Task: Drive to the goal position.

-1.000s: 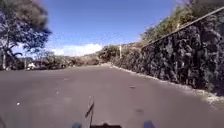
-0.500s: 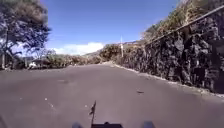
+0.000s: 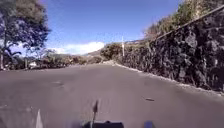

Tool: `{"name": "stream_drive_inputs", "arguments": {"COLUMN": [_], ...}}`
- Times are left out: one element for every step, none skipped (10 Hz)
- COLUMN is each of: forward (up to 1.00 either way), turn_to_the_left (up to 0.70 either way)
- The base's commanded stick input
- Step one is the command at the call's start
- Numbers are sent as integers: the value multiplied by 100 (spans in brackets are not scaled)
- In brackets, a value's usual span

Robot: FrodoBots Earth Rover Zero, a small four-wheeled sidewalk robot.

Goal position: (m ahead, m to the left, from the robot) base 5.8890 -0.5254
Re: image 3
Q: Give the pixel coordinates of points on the round green bush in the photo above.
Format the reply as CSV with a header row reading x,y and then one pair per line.
x,y
111,50

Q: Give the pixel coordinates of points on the pale pole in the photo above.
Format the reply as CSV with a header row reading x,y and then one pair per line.
x,y
122,46

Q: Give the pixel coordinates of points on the grey asphalt road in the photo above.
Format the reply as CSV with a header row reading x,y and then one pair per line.
x,y
100,86

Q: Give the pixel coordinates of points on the pale kerb strip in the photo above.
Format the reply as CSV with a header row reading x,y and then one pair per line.
x,y
160,78

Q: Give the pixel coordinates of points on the row of bushes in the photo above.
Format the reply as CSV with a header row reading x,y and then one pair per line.
x,y
60,60

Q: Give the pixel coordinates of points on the robot's own part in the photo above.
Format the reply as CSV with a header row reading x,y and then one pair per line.
x,y
148,125

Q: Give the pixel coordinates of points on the tall dark tree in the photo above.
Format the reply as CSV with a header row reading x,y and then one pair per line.
x,y
23,23

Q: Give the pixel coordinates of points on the high rough stone wall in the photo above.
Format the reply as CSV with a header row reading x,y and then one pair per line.
x,y
186,56

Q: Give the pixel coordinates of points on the greenery atop stone wall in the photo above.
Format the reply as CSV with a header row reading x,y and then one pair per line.
x,y
186,13

